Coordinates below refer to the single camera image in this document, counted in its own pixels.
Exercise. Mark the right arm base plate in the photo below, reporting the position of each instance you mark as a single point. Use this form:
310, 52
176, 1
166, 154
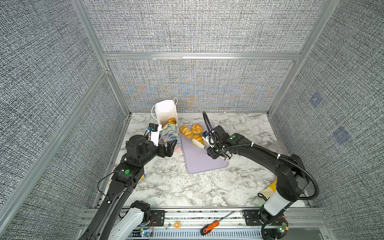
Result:
254, 217

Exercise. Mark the ring donut bread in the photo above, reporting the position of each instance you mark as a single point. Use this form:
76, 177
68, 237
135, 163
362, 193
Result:
172, 120

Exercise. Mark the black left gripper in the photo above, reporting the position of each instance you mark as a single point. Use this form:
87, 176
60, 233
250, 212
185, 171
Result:
163, 153

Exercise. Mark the small striped croissant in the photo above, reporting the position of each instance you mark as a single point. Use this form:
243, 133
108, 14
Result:
198, 140

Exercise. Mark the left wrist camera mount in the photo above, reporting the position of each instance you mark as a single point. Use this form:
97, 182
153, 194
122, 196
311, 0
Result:
154, 130

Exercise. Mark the yellow black work glove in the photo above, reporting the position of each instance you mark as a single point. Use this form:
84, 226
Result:
268, 191

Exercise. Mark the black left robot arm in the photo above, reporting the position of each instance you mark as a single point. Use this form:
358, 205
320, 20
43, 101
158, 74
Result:
125, 178

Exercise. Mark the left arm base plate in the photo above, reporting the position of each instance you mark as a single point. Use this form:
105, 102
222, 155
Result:
157, 218

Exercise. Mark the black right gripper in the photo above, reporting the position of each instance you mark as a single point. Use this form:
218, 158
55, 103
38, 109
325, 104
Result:
211, 153

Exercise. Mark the small orange tag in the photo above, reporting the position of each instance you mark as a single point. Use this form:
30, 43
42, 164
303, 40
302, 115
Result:
177, 225

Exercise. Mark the round scored bun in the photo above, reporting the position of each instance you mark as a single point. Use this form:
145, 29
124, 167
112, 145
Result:
197, 129

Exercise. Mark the orange handled screwdriver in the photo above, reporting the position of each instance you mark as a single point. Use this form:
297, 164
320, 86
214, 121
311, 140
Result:
208, 228

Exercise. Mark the floral paper gift bag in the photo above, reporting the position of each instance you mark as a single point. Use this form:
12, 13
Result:
162, 112

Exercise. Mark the lilac plastic tray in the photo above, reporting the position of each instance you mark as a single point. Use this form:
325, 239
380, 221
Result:
197, 159

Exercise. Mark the twisted braid bread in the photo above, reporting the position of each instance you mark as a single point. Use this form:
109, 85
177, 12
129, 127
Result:
186, 132

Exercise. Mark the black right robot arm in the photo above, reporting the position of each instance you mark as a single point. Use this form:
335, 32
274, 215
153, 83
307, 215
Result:
294, 182

